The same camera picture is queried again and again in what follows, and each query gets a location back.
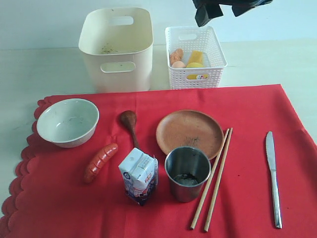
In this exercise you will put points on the yellow cheese wedge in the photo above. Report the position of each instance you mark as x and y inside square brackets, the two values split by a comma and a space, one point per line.
[196, 57]

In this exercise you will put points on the wooden chopstick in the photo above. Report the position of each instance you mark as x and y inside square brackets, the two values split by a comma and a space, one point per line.
[218, 180]
[205, 191]

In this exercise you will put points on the wooden chopstick right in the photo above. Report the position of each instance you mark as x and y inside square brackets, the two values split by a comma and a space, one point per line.
[218, 180]

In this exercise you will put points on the small milk carton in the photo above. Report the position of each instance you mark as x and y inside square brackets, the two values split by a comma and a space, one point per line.
[140, 175]

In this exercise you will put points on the red toy sausage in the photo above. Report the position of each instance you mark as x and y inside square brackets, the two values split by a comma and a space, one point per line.
[98, 161]

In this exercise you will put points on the white ceramic bowl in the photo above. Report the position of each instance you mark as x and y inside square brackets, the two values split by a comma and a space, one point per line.
[68, 123]

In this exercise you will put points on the white perforated plastic basket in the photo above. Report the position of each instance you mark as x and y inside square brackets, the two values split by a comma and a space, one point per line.
[190, 38]

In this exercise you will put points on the dark wooden spoon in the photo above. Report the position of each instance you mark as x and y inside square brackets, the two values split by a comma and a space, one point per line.
[128, 119]

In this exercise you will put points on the brown wooden plate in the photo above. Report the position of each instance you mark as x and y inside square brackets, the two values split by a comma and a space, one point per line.
[189, 128]

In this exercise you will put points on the cream plastic bin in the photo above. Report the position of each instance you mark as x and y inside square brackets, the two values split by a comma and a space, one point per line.
[117, 49]

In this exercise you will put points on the brown egg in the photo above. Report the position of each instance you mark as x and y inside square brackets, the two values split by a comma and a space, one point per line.
[178, 64]

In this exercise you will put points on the fried breaded nugget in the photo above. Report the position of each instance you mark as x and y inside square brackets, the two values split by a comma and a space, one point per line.
[175, 56]

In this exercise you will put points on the wooden chopstick left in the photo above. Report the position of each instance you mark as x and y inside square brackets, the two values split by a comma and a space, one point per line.
[205, 191]

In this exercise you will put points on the yellow lemon with sticker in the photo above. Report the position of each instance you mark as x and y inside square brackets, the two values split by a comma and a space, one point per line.
[195, 76]

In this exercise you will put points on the stainless steel table knife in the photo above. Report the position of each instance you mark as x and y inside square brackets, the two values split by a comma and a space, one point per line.
[270, 154]

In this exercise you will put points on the red scalloped tablecloth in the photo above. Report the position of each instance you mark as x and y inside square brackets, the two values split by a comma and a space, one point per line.
[49, 198]

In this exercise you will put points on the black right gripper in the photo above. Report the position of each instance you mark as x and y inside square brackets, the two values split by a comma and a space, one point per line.
[210, 9]

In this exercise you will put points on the stainless steel cup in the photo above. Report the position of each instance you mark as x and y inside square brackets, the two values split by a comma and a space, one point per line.
[187, 168]

